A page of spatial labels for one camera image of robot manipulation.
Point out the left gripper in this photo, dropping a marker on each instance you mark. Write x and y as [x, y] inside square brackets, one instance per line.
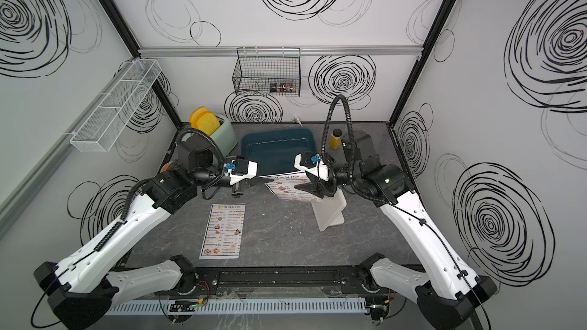
[254, 182]

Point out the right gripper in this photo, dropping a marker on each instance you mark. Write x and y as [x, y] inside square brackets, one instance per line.
[318, 189]

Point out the old menu sheet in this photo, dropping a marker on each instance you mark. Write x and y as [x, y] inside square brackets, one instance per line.
[283, 187]

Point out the new menu sheet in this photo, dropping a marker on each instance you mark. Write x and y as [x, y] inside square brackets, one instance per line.
[224, 230]

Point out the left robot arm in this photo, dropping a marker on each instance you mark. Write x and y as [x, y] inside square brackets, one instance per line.
[83, 287]

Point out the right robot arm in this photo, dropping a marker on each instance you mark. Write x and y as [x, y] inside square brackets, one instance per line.
[448, 292]

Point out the teal plastic bin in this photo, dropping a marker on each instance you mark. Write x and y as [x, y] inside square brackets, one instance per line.
[275, 151]

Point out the yellow bottle black cap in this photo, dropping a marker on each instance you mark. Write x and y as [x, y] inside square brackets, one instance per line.
[336, 139]

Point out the mint green toaster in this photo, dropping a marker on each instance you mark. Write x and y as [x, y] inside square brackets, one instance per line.
[225, 137]

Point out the yellow toast slice front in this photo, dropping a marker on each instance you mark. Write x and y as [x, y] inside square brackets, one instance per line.
[207, 123]

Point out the yellow toast slice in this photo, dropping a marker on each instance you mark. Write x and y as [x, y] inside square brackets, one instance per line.
[207, 123]
[196, 115]

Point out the yellow toast slice back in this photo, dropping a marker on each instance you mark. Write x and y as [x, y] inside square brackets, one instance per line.
[196, 115]

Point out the orange mug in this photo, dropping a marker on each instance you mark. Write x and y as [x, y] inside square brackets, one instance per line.
[164, 167]

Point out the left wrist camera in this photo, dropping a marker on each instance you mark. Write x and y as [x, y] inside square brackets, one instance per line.
[240, 168]

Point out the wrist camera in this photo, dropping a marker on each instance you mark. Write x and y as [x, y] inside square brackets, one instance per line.
[240, 168]
[312, 164]

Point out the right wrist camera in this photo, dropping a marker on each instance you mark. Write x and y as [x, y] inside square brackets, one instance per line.
[312, 164]

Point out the white wall plug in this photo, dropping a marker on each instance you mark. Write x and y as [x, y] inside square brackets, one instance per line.
[298, 121]

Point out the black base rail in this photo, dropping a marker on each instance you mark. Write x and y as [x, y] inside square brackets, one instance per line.
[213, 281]

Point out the black wire wall basket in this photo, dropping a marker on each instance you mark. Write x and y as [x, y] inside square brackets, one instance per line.
[257, 67]

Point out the white slotted cable duct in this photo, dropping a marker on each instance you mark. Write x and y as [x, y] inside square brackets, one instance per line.
[177, 307]

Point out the white wire wall shelf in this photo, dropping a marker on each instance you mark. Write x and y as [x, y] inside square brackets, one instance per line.
[130, 103]

